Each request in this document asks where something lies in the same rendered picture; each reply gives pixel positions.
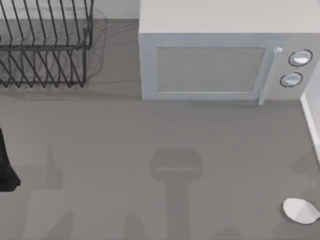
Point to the white rounded object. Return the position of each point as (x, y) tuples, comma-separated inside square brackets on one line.
[(299, 210)]

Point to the pale microwave oven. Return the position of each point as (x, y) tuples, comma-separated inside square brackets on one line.
[(200, 25)]

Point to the round microwave knob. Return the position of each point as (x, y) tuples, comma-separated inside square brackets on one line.
[(291, 79), (300, 57)]

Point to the microwave oven door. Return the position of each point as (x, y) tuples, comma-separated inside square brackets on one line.
[(210, 70)]

